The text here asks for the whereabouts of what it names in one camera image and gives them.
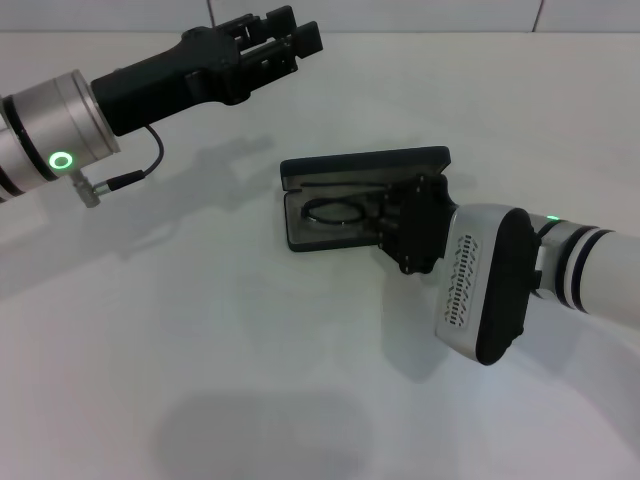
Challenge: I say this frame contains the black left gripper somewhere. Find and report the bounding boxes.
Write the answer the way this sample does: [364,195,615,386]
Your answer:
[89,5,326,137]

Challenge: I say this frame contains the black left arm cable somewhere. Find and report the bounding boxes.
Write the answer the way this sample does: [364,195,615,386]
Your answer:
[106,124,167,193]

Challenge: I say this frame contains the black glasses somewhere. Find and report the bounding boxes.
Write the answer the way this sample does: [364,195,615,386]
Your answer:
[301,180,394,228]

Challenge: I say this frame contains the silver cable connector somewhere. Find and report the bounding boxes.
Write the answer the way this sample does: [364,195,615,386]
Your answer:
[73,169,109,209]

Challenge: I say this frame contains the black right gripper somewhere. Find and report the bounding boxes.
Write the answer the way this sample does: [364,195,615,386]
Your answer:
[372,172,458,276]

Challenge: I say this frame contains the silver black vented wrist housing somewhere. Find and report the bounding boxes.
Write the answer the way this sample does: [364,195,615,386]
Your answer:
[433,201,544,367]

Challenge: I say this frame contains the black glasses case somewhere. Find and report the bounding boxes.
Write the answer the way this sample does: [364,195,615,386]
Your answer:
[279,145,452,254]

